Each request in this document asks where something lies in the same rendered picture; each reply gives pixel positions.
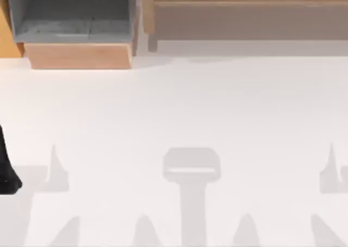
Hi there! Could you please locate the pale wooden drawer front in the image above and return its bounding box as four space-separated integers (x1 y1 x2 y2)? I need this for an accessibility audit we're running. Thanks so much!
23 42 134 70

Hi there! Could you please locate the wooden open shelf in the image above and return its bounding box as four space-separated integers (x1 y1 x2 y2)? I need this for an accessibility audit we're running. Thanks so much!
142 0 348 53

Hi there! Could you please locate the wooden cupboard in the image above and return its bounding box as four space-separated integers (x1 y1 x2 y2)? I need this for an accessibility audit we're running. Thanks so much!
0 0 25 59

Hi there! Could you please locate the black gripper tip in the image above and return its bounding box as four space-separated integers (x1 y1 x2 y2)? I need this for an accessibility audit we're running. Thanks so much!
0 125 23 195

